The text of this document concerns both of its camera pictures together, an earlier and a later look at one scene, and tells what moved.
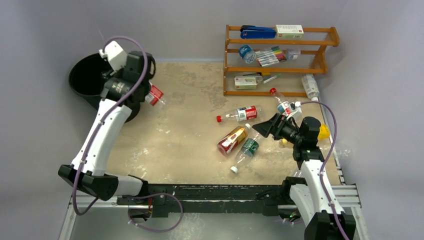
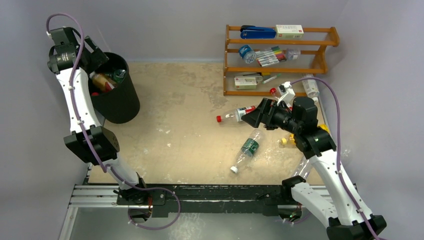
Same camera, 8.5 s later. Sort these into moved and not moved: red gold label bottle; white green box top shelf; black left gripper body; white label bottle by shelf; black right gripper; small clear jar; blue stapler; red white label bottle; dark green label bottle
Moved: red gold label bottle; black left gripper body; black right gripper
Not moved: white green box top shelf; small clear jar; red white label bottle; white label bottle by shelf; dark green label bottle; blue stapler
